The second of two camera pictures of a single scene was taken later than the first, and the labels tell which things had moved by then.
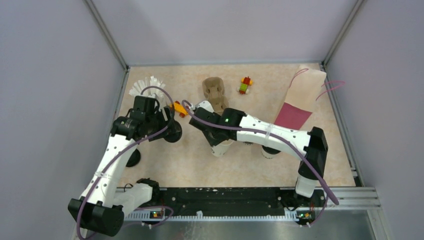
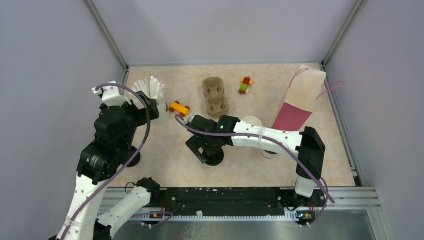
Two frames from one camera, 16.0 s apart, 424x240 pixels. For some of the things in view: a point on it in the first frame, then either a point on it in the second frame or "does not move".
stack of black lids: [134, 158] does not move
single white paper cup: [268, 152] does not move
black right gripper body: [212, 140] -> [211, 148]
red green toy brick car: [243, 88] does not move
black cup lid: [174, 132] -> [216, 159]
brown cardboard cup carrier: [214, 88] does not move
